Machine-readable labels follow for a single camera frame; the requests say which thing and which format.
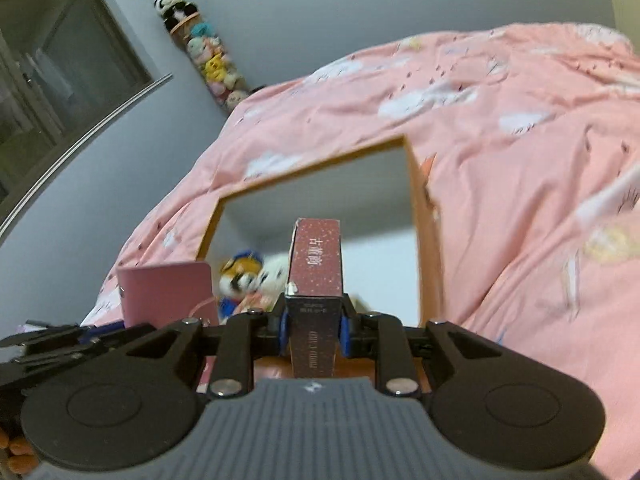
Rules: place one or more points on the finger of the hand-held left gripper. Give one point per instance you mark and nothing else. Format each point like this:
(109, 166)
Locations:
(75, 352)
(45, 335)

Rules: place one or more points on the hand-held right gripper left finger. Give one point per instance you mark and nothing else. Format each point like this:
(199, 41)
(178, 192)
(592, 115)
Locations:
(285, 332)

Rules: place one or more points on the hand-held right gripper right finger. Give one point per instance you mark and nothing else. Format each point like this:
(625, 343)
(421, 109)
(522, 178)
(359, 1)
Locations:
(344, 332)

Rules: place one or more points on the white plush toy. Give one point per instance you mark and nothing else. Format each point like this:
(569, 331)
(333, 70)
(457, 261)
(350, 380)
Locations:
(272, 272)

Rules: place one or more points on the dark red speckled box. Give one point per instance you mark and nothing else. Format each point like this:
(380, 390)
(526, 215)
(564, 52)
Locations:
(315, 270)

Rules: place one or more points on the tiger plush with blue hat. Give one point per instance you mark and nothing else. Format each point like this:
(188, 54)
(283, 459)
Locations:
(240, 275)

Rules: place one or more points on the pink box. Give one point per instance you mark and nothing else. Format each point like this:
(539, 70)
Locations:
(165, 295)

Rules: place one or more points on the orange cardboard box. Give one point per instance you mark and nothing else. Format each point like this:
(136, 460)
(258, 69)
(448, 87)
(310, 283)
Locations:
(424, 240)

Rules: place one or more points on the pink cloud print blanket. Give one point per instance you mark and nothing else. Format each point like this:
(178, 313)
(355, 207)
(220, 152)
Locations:
(500, 185)

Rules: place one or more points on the dark framed window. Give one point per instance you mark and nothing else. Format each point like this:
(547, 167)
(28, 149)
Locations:
(60, 75)

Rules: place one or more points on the clear tube of plush toys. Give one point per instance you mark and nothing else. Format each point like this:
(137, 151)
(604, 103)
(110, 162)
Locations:
(217, 67)

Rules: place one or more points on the panda plush toy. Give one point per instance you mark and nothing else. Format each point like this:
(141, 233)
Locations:
(172, 7)

